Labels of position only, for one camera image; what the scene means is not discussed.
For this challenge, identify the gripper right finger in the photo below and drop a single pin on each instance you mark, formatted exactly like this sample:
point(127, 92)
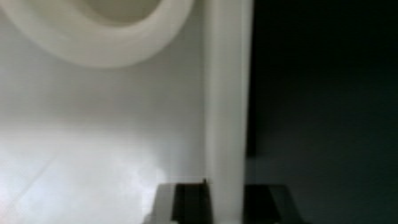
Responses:
point(269, 205)

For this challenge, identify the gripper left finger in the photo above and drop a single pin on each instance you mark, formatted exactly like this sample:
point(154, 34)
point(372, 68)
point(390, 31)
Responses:
point(182, 203)

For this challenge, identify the white square tabletop part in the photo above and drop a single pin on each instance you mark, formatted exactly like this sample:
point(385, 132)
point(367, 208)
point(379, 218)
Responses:
point(124, 109)

